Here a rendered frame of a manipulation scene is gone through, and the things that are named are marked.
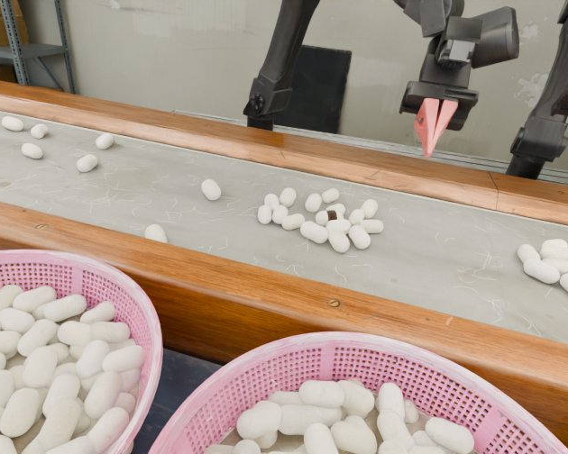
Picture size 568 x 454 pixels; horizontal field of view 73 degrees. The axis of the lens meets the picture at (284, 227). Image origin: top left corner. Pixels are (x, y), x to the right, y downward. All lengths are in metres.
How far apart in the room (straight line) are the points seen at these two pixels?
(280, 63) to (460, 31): 0.38
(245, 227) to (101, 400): 0.26
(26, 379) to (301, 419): 0.20
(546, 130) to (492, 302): 0.55
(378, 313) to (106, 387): 0.22
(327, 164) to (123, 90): 2.40
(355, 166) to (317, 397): 0.43
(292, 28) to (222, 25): 1.78
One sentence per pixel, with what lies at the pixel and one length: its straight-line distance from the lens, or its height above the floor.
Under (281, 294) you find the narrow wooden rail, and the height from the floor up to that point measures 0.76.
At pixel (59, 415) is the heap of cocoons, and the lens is 0.31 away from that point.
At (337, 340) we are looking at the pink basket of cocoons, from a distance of 0.32.
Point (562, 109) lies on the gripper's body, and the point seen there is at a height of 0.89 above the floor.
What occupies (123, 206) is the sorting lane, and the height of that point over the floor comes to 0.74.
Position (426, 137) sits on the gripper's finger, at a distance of 0.61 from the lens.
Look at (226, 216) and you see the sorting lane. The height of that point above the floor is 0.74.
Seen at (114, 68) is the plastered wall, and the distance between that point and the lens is 2.94.
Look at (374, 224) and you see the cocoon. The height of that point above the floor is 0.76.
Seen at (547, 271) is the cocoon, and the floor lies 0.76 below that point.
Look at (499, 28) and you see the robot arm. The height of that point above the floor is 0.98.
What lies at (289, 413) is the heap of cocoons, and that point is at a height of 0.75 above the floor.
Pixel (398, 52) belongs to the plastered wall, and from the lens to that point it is 2.49.
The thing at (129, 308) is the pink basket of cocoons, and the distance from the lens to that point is 0.36.
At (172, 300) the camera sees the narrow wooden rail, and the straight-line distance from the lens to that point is 0.37.
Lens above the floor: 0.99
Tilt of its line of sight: 31 degrees down
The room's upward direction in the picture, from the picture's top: 7 degrees clockwise
